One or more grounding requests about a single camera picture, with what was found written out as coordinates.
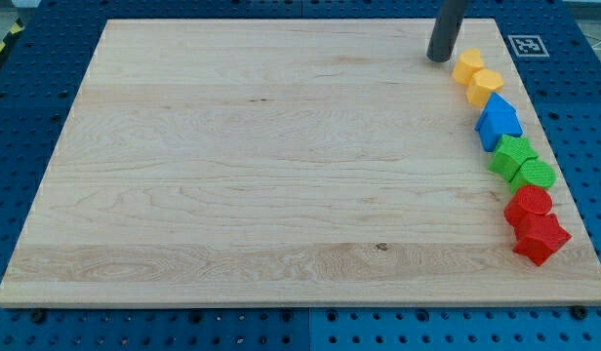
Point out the yellow hexagon block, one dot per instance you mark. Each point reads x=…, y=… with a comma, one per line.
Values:
x=481, y=85

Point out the wooden board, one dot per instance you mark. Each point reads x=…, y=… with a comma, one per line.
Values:
x=278, y=163

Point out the yellow heart block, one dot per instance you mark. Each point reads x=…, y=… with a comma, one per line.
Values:
x=469, y=62

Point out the blue house-shaped block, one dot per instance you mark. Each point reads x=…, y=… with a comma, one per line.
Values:
x=498, y=118

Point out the green star block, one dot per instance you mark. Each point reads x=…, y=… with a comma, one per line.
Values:
x=510, y=153

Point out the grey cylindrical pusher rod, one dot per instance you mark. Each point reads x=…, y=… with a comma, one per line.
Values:
x=446, y=30

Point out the red cylinder block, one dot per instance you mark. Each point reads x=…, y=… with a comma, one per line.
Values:
x=527, y=200

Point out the green cylinder block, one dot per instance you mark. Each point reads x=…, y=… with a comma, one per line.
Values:
x=533, y=172

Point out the red star block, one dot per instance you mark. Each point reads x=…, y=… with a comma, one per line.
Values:
x=539, y=237

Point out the white fiducial marker tag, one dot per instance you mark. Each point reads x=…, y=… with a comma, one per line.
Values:
x=528, y=46

